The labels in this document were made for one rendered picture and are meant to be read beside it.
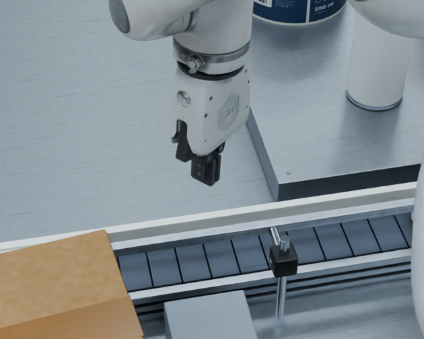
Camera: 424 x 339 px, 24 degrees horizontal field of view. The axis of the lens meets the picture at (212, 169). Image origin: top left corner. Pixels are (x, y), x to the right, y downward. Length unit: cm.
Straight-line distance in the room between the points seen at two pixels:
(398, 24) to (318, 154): 88
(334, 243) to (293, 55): 42
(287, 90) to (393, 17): 99
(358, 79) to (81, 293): 70
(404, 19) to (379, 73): 92
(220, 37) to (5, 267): 32
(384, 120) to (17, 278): 73
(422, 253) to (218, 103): 47
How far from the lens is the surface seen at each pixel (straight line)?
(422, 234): 65
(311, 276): 130
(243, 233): 122
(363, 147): 147
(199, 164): 115
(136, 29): 96
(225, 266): 129
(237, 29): 102
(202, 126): 107
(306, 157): 144
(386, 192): 136
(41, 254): 100
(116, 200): 145
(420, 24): 58
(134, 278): 128
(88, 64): 170
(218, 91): 106
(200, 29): 101
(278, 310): 126
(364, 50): 148
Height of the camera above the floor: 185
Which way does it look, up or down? 43 degrees down
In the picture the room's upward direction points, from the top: straight up
